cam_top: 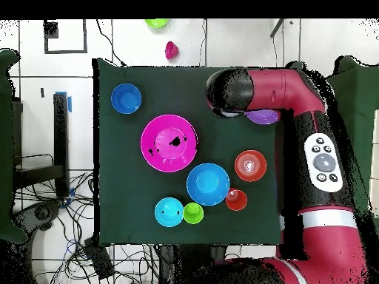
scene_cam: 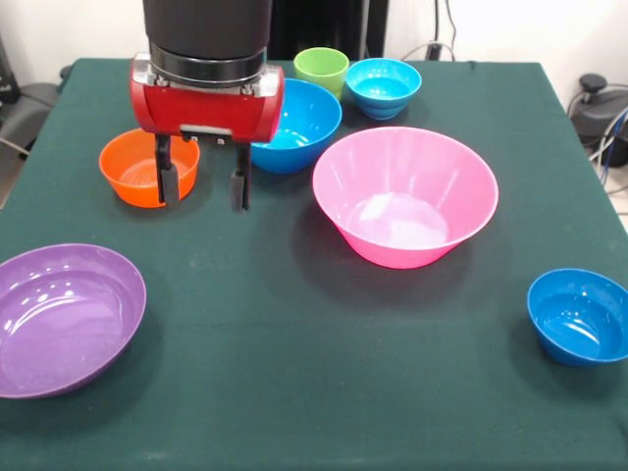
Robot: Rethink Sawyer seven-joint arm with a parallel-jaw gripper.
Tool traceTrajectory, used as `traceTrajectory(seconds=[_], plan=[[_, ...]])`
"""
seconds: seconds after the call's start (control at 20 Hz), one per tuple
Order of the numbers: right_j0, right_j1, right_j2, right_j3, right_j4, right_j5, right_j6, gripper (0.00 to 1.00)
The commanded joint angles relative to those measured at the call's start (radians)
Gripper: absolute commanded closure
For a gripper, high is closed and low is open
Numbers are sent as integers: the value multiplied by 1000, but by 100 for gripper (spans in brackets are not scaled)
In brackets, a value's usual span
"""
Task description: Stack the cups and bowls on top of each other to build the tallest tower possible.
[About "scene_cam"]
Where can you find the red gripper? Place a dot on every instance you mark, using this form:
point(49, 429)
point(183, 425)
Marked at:
point(206, 110)

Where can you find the large pink bowl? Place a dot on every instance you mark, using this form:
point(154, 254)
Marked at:
point(407, 186)

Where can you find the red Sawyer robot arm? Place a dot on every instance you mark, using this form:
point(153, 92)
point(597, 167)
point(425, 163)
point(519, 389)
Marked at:
point(206, 34)

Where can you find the orange bowl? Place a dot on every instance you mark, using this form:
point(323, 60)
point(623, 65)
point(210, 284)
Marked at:
point(127, 172)

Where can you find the large light blue bowl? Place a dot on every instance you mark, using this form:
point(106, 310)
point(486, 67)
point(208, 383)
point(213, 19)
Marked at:
point(309, 122)

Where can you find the green cup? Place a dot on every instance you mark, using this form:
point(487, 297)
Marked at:
point(321, 68)

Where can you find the black floor stand base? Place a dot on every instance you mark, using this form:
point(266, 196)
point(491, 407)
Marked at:
point(598, 113)
point(29, 108)

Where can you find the dark green tablecloth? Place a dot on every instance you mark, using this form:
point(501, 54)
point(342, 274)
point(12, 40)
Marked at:
point(314, 343)

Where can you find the purple bowl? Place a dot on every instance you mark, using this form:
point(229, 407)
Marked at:
point(64, 324)

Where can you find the small ribbed cyan bowl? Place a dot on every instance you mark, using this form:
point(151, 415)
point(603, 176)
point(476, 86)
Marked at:
point(385, 88)

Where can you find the black power plug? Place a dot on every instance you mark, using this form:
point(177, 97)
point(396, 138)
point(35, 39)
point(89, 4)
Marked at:
point(434, 50)

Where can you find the small dark blue bowl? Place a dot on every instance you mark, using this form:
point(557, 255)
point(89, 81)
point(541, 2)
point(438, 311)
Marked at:
point(576, 314)

